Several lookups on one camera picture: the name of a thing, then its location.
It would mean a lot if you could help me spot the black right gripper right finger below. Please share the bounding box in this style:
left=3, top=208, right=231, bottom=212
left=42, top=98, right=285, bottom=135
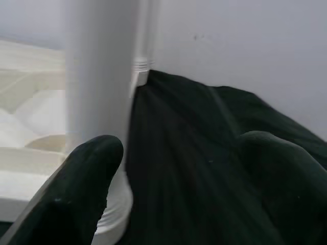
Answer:
left=237, top=130, right=327, bottom=245

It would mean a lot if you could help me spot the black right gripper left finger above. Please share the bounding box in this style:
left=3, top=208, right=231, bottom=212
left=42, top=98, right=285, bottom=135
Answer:
left=0, top=134, right=125, bottom=245

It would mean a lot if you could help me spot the white plastic table top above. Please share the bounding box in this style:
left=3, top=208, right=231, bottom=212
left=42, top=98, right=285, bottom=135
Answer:
left=0, top=38, right=151, bottom=223

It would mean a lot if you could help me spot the black table cloth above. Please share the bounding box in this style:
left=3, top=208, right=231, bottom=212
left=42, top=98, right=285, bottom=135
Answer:
left=0, top=69, right=327, bottom=245

